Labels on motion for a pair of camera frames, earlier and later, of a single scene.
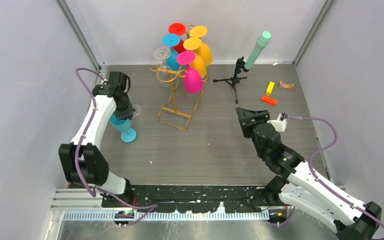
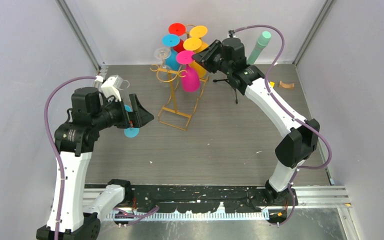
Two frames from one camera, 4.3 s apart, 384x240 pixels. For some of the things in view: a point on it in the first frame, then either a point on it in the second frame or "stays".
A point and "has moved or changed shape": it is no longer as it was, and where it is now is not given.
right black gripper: x=245 y=116 -> x=204 y=58
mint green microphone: x=263 y=40 stays
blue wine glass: x=128 y=135 has moved or changed shape
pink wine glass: x=192 y=80 stays
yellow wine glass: x=192 y=44 stays
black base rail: x=193 y=198 stays
